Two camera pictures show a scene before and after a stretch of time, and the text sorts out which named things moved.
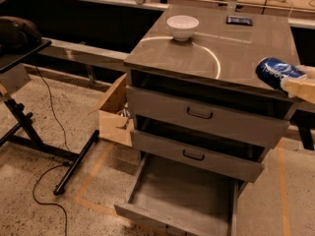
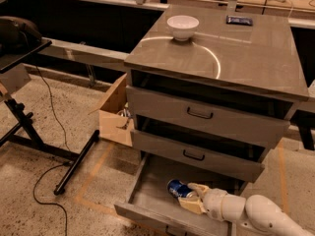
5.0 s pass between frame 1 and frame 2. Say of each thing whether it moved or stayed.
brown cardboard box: stayed
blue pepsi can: moved
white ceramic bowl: stayed
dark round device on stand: stayed
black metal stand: stayed
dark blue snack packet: stayed
